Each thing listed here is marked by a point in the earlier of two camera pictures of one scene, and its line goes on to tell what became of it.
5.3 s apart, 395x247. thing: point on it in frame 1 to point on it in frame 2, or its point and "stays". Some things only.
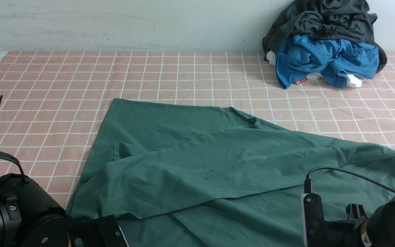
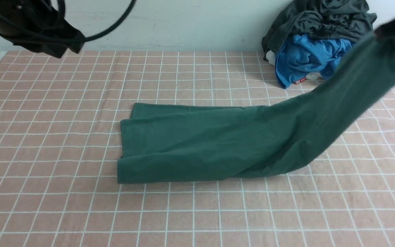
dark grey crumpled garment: x=348 y=20 stays
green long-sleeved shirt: x=176 y=174 to x=164 y=143
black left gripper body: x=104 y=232 to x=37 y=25
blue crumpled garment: x=335 y=59 stays
